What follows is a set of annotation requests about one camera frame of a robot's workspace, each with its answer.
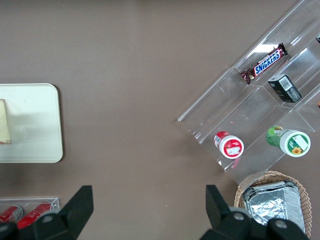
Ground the brown table cover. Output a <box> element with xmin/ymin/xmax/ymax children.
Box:
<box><xmin>0</xmin><ymin>0</ymin><xmax>320</xmax><ymax>240</ymax></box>

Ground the Snickers chocolate bar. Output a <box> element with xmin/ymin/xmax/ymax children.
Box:
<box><xmin>239</xmin><ymin>42</ymin><xmax>289</xmax><ymax>85</ymax></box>

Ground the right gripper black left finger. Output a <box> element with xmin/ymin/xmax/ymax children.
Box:
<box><xmin>16</xmin><ymin>184</ymin><xmax>95</xmax><ymax>240</ymax></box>

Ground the wicker basket with foil container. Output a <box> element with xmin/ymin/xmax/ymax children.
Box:
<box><xmin>233</xmin><ymin>170</ymin><xmax>312</xmax><ymax>239</ymax></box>

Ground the clear acrylic bottle rack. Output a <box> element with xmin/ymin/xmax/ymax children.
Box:
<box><xmin>0</xmin><ymin>197</ymin><xmax>61</xmax><ymax>224</ymax></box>

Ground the aluminium foil container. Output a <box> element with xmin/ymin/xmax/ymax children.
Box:
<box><xmin>241</xmin><ymin>180</ymin><xmax>307</xmax><ymax>235</ymax></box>

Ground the small black box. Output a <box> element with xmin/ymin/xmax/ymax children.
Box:
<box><xmin>267</xmin><ymin>73</ymin><xmax>303</xmax><ymax>104</ymax></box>

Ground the cream plastic tray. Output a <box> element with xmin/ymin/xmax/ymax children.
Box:
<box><xmin>0</xmin><ymin>83</ymin><xmax>64</xmax><ymax>164</ymax></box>

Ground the green cup with white lid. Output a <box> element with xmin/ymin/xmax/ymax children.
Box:
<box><xmin>265</xmin><ymin>125</ymin><xmax>312</xmax><ymax>158</ymax></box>

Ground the clear acrylic stepped shelf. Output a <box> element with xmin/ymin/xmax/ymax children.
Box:
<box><xmin>174</xmin><ymin>0</ymin><xmax>320</xmax><ymax>186</ymax></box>

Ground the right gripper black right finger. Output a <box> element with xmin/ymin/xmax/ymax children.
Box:
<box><xmin>199</xmin><ymin>184</ymin><xmax>267</xmax><ymax>240</ymax></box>

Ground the triangle sandwich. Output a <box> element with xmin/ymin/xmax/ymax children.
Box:
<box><xmin>0</xmin><ymin>98</ymin><xmax>12</xmax><ymax>146</ymax></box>

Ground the red cup with white lid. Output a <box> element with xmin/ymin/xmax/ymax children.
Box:
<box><xmin>213</xmin><ymin>130</ymin><xmax>245</xmax><ymax>160</ymax></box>

